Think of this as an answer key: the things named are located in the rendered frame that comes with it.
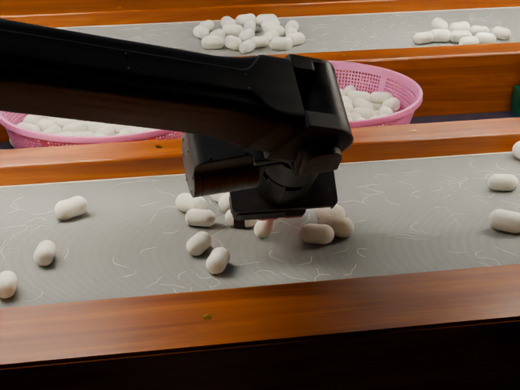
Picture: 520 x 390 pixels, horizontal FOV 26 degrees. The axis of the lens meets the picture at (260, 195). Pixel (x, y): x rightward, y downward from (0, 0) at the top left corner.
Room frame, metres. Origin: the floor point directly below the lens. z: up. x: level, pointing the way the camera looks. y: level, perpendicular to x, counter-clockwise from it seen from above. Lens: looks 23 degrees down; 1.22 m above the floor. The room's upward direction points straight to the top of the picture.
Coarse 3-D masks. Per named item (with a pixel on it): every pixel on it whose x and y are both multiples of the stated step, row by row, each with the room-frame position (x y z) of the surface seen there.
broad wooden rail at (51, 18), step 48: (0, 0) 1.92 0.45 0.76; (48, 0) 1.92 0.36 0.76; (96, 0) 1.92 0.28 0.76; (144, 0) 1.92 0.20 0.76; (192, 0) 1.92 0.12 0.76; (240, 0) 1.92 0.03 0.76; (288, 0) 1.92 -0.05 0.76; (336, 0) 1.92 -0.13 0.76; (384, 0) 1.93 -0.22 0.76; (432, 0) 1.94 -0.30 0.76; (480, 0) 1.96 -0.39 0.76
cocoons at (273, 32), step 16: (224, 16) 1.82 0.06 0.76; (240, 16) 1.83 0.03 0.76; (272, 16) 1.83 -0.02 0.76; (208, 32) 1.75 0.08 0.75; (224, 32) 1.74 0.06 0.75; (240, 32) 1.73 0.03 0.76; (272, 32) 1.73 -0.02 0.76; (288, 32) 1.74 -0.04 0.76; (432, 32) 1.74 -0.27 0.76; (448, 32) 1.74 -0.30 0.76; (464, 32) 1.73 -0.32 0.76; (480, 32) 1.72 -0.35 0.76; (496, 32) 1.75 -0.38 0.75; (208, 48) 1.69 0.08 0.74; (240, 48) 1.66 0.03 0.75; (272, 48) 1.69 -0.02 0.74; (288, 48) 1.69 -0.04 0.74
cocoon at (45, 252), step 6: (48, 240) 0.97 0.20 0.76; (42, 246) 0.95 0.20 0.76; (48, 246) 0.96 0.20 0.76; (54, 246) 0.97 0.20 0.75; (36, 252) 0.95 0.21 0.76; (42, 252) 0.95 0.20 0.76; (48, 252) 0.95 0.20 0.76; (54, 252) 0.96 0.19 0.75; (36, 258) 0.94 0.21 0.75; (42, 258) 0.94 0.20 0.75; (48, 258) 0.95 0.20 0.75; (42, 264) 0.94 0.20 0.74; (48, 264) 0.95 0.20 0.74
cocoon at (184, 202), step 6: (180, 198) 1.07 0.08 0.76; (186, 198) 1.07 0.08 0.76; (192, 198) 1.07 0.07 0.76; (198, 198) 1.07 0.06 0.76; (180, 204) 1.07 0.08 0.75; (186, 204) 1.06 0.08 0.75; (192, 204) 1.06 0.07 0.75; (198, 204) 1.06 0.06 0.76; (204, 204) 1.06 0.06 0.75; (180, 210) 1.07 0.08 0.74; (186, 210) 1.06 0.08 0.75
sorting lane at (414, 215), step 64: (0, 192) 1.13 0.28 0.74; (64, 192) 1.13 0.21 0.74; (128, 192) 1.13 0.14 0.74; (384, 192) 1.13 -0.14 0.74; (448, 192) 1.13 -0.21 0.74; (512, 192) 1.13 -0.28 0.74; (0, 256) 0.97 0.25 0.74; (64, 256) 0.97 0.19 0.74; (128, 256) 0.97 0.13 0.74; (192, 256) 0.97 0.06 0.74; (256, 256) 0.97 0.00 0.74; (320, 256) 0.97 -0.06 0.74; (384, 256) 0.97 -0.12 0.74; (448, 256) 0.97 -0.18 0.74; (512, 256) 0.97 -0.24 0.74
